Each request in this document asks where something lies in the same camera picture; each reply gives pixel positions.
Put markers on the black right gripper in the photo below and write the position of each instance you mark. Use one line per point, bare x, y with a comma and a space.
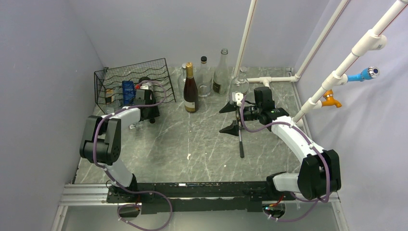
233, 129

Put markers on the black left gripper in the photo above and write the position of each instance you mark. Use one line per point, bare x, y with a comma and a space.
154, 113

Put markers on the dark bottle silver cap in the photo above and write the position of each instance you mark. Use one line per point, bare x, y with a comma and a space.
145, 79

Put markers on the blue glass bottle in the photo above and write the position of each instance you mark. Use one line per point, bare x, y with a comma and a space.
128, 89

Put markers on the clear bottle green label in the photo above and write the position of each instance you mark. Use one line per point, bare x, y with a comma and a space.
240, 83

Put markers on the clear bottle with dark label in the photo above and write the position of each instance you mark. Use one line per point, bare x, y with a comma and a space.
221, 74

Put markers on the small bottle black cap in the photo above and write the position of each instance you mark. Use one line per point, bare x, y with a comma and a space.
109, 101

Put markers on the clear bottle red label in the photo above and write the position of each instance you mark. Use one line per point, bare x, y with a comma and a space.
182, 80

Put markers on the amber bottle gold foil neck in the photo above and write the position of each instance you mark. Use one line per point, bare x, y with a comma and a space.
190, 93

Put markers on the clear frosted short bottle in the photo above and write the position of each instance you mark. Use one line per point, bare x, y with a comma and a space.
203, 78

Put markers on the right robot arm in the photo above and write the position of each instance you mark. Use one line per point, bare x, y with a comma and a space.
319, 174

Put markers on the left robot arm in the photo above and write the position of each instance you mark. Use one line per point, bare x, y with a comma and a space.
101, 140

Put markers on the orange tap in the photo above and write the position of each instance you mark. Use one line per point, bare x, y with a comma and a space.
330, 100

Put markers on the blue tap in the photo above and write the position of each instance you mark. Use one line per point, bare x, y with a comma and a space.
368, 73

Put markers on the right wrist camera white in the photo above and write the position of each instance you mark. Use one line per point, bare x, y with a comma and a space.
236, 98

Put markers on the black handled hammer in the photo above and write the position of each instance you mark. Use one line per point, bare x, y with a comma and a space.
241, 149

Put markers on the black wire wine rack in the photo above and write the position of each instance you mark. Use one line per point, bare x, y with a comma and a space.
111, 78

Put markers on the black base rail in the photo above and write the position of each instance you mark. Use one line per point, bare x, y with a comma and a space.
250, 196

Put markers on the white pvc pipe frame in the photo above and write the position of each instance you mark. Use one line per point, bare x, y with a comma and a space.
283, 33

